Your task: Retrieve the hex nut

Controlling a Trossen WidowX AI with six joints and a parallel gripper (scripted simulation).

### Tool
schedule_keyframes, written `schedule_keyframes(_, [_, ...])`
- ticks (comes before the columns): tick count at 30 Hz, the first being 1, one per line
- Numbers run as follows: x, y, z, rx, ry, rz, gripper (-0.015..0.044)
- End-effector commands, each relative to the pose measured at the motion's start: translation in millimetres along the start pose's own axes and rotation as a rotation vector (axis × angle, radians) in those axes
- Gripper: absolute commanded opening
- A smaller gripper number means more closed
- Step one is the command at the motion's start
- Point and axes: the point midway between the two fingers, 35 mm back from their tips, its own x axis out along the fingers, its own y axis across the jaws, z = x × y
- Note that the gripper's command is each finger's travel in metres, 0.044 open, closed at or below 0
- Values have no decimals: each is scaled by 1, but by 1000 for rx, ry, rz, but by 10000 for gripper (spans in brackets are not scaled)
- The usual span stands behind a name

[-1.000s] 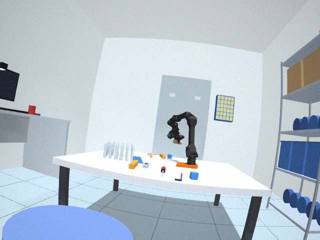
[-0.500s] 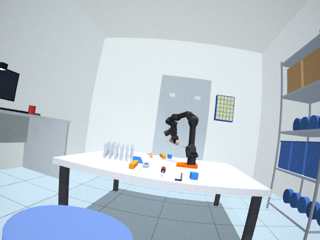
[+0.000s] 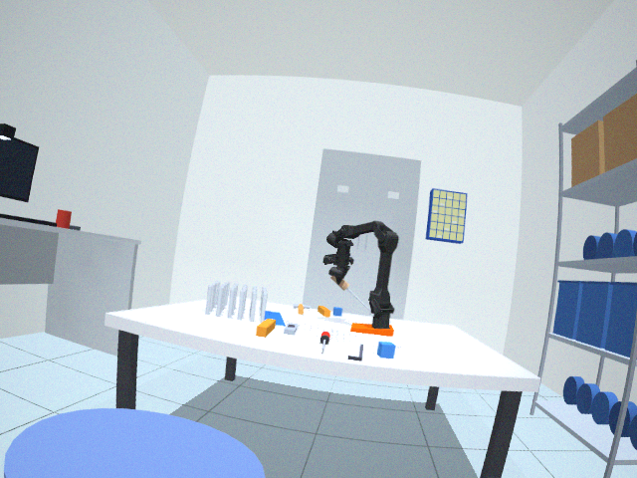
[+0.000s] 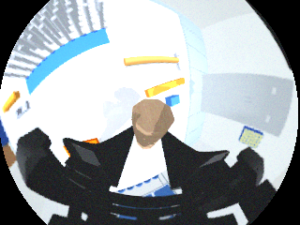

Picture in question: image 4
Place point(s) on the yellow flat bar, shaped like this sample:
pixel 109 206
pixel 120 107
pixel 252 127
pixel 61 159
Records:
pixel 15 96
pixel 158 89

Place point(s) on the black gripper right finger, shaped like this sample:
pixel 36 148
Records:
pixel 183 162

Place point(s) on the hammer with orange handle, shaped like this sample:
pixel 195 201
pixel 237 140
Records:
pixel 153 59

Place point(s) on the small blue block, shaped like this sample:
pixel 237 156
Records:
pixel 173 100

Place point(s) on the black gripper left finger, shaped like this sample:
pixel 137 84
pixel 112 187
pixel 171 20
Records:
pixel 109 156

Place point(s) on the blue taped strip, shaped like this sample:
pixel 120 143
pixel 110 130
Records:
pixel 63 54

